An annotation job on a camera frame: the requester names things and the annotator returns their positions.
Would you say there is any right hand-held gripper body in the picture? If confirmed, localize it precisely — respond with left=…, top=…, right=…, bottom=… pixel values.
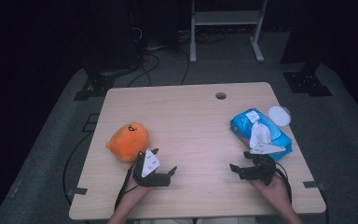
left=238, top=143, right=286, bottom=187

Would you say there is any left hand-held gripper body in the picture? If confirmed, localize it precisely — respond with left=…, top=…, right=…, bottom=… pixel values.
left=132, top=148, right=172, bottom=188

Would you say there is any white wet wipe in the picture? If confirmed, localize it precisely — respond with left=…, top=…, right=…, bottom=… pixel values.
left=249, top=120, right=273, bottom=149

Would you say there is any orange plush toy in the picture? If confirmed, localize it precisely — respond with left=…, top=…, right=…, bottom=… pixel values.
left=105, top=121, right=150, bottom=163

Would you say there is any blue wet wipes pack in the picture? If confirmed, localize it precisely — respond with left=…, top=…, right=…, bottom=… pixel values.
left=229, top=107, right=294, bottom=162

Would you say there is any person's left hand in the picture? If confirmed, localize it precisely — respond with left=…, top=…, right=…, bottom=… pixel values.
left=124, top=178, right=153, bottom=202

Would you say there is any white round pack lid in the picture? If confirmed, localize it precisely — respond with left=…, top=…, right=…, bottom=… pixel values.
left=268, top=105, right=292, bottom=128

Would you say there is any grey tape piece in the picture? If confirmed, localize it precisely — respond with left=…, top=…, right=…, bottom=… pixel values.
left=302, top=180, right=326, bottom=191
left=66, top=187, right=89, bottom=197

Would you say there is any dark floor plate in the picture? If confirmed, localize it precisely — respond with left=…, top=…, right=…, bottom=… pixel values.
left=82, top=113, right=101, bottom=133

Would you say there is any black stand with base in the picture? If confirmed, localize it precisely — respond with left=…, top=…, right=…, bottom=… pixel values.
left=280, top=0, right=334, bottom=98
left=73, top=0, right=142, bottom=102

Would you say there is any left hand-held gripper cable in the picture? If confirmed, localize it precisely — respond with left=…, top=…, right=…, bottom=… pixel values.
left=114, top=162, right=142, bottom=213

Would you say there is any hand-held gripper cable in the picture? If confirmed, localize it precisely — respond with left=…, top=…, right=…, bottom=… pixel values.
left=274, top=166, right=294, bottom=206
left=114, top=162, right=142, bottom=213

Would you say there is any right hand-held gripper cable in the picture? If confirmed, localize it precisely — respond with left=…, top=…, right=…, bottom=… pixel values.
left=274, top=166, right=294, bottom=206

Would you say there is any black floor cable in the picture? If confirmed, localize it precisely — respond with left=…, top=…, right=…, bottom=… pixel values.
left=62, top=132, right=94, bottom=206
left=179, top=48, right=191, bottom=86

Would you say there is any white metal frame stand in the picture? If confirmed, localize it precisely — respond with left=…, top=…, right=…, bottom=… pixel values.
left=189, top=0, right=269, bottom=64

